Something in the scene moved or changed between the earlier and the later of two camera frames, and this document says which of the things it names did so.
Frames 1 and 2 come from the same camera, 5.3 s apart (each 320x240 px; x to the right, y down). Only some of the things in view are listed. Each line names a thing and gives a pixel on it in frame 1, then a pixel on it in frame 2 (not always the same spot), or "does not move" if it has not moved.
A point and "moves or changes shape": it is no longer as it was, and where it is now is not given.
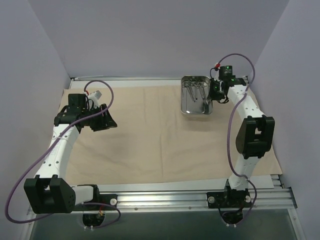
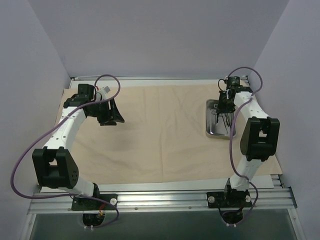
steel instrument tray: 194,91 -> 219,125
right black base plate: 229,199 does not move
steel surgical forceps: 201,85 moves or changes shape
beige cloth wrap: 154,138 does not move
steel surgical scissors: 189,85 -> 218,114
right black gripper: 215,88 -> 225,109
